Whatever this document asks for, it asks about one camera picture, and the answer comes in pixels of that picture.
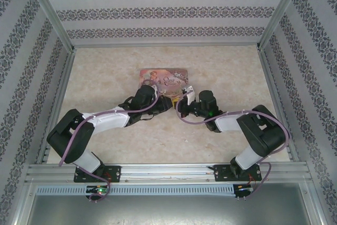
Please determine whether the right controller board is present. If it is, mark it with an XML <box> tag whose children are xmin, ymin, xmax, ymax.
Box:
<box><xmin>235</xmin><ymin>182</ymin><xmax>254</xmax><ymax>199</ymax></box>

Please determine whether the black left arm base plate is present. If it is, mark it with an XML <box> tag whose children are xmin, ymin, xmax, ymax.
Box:
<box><xmin>73</xmin><ymin>165</ymin><xmax>122</xmax><ymax>183</ymax></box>

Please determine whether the pink illustrated tin box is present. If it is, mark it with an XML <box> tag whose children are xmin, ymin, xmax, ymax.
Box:
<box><xmin>138</xmin><ymin>68</ymin><xmax>191</xmax><ymax>98</ymax></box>

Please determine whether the aluminium frame post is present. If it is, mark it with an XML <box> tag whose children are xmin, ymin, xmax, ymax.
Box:
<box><xmin>25</xmin><ymin>0</ymin><xmax>76</xmax><ymax>53</ymax></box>
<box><xmin>257</xmin><ymin>0</ymin><xmax>313</xmax><ymax>51</ymax></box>

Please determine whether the aluminium table side rail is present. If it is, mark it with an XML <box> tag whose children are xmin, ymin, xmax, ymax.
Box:
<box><xmin>34</xmin><ymin>47</ymin><xmax>77</xmax><ymax>164</ymax></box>
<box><xmin>257</xmin><ymin>47</ymin><xmax>300</xmax><ymax>161</ymax></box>

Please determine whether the grey slotted cable duct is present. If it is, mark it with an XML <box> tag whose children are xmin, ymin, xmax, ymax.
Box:
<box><xmin>35</xmin><ymin>184</ymin><xmax>235</xmax><ymax>197</ymax></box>

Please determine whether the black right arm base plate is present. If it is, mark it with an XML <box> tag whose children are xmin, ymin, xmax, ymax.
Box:
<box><xmin>213</xmin><ymin>164</ymin><xmax>263</xmax><ymax>182</ymax></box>

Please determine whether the grey sheet metal panel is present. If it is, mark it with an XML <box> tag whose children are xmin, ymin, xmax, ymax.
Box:
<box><xmin>15</xmin><ymin>182</ymin><xmax>327</xmax><ymax>225</ymax></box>

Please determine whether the left controller board green light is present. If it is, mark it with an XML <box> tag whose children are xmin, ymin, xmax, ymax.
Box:
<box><xmin>84</xmin><ymin>185</ymin><xmax>110</xmax><ymax>197</ymax></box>

